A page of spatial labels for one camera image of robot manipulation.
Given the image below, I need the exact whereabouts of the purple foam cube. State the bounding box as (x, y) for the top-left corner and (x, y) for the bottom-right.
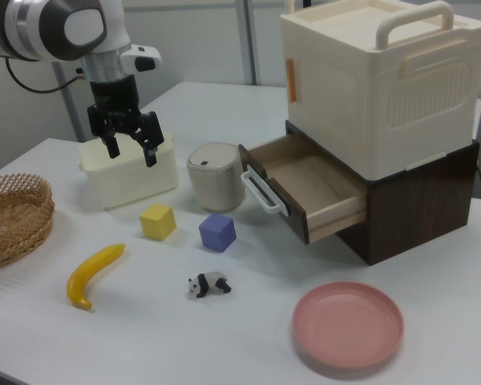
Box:
(198, 213), (236, 253)

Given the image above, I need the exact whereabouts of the woven wicker basket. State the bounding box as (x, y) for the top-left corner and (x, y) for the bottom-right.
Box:
(0, 172), (56, 269)

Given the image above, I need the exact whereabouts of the yellow toy banana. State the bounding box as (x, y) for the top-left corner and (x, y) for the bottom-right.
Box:
(66, 243), (127, 310)

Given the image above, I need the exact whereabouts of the wooden drawer with white handle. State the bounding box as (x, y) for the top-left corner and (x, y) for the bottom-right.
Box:
(238, 134), (368, 245)

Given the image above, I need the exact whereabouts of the small beige lidded trash can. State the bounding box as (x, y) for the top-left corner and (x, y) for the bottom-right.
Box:
(186, 142), (246, 213)

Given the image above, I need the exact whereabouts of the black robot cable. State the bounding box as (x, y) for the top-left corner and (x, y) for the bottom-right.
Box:
(3, 55), (85, 94)

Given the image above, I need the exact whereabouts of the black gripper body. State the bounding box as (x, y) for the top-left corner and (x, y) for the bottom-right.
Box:
(88, 75), (146, 136)

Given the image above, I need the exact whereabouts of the cream open plastic bin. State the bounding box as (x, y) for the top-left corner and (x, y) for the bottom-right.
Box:
(76, 130), (180, 209)

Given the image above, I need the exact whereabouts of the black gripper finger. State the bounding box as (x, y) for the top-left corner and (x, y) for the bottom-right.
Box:
(87, 104), (121, 160)
(130, 111), (164, 168)

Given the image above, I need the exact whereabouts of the small panda toy figure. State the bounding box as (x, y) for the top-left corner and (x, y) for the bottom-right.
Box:
(187, 271), (232, 301)

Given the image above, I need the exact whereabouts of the pink plastic plate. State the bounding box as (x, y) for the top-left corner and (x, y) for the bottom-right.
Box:
(292, 281), (405, 370)

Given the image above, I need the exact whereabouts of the dark wood drawer cabinet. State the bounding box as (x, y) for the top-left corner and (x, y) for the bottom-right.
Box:
(285, 120), (481, 266)

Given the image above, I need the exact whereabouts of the yellow foam cube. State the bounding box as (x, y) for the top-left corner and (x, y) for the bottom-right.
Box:
(139, 203), (176, 241)

